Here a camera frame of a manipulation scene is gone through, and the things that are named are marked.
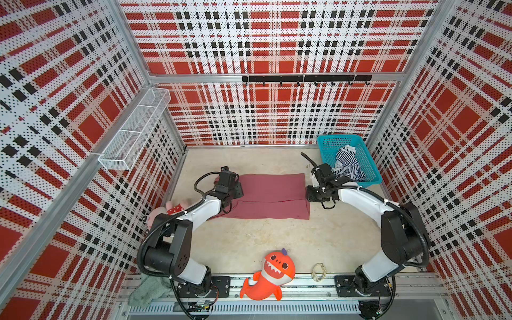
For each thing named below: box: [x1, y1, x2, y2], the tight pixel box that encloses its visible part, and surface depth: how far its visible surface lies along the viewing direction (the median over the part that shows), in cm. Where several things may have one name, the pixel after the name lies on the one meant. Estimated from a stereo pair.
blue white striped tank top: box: [332, 144, 367, 182], surface depth 110 cm
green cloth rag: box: [128, 275, 172, 308], surface depth 73 cm
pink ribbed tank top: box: [209, 172, 311, 220], surface depth 97 cm
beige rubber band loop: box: [312, 262, 327, 282], surface depth 78 cm
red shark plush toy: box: [240, 248, 296, 302], surface depth 72 cm
